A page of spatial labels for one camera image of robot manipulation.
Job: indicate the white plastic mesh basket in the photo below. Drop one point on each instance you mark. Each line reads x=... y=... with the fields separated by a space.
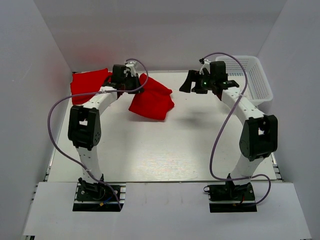
x=252 y=74

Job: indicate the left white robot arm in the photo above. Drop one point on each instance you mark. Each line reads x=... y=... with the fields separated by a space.
x=84 y=127

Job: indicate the folded red t-shirt stack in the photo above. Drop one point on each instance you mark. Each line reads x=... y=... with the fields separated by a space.
x=88 y=82

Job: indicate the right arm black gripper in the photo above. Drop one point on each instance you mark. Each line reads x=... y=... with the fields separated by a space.
x=193 y=76

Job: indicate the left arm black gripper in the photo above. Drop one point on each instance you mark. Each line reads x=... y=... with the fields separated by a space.
x=137 y=86

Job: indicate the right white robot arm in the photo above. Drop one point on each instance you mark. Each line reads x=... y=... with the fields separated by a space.
x=259 y=136

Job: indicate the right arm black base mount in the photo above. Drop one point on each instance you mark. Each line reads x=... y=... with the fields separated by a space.
x=230 y=198

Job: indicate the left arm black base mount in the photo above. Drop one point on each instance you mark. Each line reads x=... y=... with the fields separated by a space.
x=97 y=197

